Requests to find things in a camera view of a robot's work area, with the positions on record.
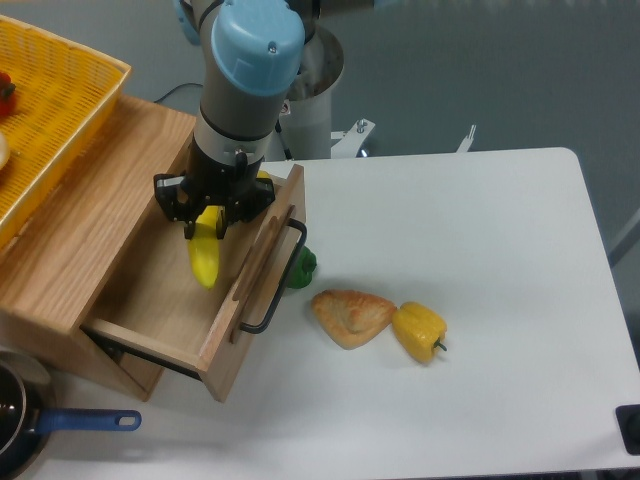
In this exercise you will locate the yellow plastic basket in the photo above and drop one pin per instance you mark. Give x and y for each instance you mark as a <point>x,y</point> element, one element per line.
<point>65,93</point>

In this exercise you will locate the wooden drawer cabinet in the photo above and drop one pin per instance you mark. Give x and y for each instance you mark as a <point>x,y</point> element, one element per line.
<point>54,271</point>

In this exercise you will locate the black corner clamp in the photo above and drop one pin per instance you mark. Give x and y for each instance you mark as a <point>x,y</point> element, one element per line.
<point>628,421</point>

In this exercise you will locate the red tomato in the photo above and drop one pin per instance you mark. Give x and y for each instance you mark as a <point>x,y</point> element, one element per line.
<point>8,98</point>

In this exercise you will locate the blue handled black pan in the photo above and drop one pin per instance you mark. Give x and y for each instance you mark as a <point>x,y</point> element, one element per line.
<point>30,414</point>

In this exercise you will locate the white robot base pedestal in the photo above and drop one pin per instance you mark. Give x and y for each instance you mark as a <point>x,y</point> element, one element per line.
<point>305,123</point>

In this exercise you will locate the green bell pepper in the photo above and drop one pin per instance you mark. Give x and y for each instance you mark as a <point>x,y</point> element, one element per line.
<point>301,275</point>

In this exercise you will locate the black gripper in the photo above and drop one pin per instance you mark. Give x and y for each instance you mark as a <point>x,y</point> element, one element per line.
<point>236,188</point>

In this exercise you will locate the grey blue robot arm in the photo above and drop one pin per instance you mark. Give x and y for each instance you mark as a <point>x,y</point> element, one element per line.
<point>269,75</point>

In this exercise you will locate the triangular baked pastry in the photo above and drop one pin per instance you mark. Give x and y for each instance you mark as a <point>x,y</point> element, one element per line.
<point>352,318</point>

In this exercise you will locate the black metal drawer handle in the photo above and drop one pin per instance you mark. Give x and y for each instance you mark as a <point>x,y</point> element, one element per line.
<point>283,282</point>

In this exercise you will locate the yellow bell pepper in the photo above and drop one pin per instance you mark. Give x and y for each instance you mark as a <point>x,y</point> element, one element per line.
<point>419,330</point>

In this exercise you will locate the white round food item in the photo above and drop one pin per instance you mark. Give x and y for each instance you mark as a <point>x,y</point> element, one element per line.
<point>5,151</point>

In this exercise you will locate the open wooden top drawer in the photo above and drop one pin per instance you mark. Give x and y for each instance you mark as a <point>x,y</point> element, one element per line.
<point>154,312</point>

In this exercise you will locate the yellow banana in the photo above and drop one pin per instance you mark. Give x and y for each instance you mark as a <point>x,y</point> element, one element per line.
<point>203,247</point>

